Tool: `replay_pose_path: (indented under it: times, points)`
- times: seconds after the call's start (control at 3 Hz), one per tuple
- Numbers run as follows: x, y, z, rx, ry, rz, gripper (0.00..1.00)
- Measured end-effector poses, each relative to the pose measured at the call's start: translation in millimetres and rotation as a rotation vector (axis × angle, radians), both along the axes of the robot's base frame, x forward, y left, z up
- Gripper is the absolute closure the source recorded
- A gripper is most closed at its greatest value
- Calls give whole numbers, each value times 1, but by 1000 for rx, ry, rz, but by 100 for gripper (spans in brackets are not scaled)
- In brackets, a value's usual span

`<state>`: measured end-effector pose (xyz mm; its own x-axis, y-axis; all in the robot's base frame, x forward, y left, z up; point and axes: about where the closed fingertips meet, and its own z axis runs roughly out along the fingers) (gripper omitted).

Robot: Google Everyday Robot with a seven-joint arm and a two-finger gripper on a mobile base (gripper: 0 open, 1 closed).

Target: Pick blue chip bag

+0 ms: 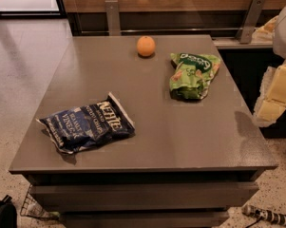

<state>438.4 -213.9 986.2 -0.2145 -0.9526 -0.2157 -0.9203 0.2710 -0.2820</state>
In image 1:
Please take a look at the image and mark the black bag on floor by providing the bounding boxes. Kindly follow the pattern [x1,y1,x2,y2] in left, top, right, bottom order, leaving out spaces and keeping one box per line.
[0,195,17,228]

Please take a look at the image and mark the grey table with drawers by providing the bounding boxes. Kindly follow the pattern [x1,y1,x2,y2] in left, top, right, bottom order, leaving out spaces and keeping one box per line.
[10,35,276,228]

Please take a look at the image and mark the black white striped tool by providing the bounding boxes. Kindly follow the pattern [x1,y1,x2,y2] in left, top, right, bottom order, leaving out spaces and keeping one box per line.
[241,205,286,227]

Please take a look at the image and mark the blue Kettle chip bag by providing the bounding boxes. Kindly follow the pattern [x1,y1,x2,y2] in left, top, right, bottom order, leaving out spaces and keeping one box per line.
[37,92,135,154]

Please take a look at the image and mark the green chip bag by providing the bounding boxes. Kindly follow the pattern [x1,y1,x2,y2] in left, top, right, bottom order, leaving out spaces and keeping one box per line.
[169,52,221,100]

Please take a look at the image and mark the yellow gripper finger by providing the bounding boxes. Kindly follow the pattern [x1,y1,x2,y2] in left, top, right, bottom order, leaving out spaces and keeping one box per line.
[253,63,286,127]
[252,16,278,41]

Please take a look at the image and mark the metal bracket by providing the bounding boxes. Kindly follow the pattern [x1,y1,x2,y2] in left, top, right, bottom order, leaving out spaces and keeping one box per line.
[236,0,266,44]
[105,0,121,36]

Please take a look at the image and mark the orange fruit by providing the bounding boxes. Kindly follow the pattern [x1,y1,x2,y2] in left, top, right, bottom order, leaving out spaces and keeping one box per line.
[137,36,156,57]

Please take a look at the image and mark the left metal bracket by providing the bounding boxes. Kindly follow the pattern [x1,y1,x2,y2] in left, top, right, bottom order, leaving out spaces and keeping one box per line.
[105,0,121,36]

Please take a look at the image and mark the metal rail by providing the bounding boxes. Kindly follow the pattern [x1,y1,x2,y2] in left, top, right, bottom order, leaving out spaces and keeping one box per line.
[80,27,278,35]

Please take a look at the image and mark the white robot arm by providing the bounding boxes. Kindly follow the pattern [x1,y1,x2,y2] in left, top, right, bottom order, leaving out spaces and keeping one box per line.
[253,6,286,127]

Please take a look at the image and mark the wire basket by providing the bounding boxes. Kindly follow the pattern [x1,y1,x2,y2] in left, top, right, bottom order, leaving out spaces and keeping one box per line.
[20,185,60,220]

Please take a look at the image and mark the right metal bracket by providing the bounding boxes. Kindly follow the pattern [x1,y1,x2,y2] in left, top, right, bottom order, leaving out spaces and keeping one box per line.
[236,0,266,44]

